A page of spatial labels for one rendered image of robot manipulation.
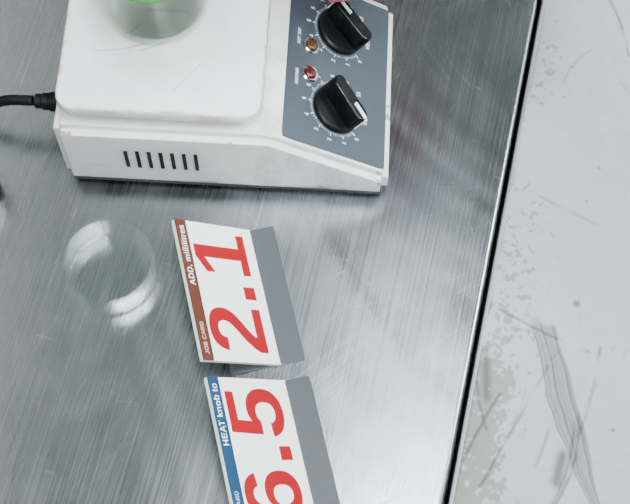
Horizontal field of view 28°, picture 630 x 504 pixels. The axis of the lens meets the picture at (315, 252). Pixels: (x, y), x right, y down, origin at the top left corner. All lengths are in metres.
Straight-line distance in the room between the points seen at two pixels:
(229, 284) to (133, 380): 0.08
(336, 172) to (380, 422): 0.15
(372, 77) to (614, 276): 0.19
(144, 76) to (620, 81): 0.32
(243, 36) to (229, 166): 0.08
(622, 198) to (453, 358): 0.16
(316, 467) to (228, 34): 0.26
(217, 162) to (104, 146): 0.07
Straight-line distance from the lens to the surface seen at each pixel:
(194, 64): 0.74
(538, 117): 0.84
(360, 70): 0.79
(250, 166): 0.76
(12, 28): 0.88
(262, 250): 0.77
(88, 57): 0.75
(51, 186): 0.81
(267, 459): 0.71
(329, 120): 0.76
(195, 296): 0.73
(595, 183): 0.82
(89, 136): 0.75
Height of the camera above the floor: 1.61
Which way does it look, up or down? 66 degrees down
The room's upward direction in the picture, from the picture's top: 3 degrees clockwise
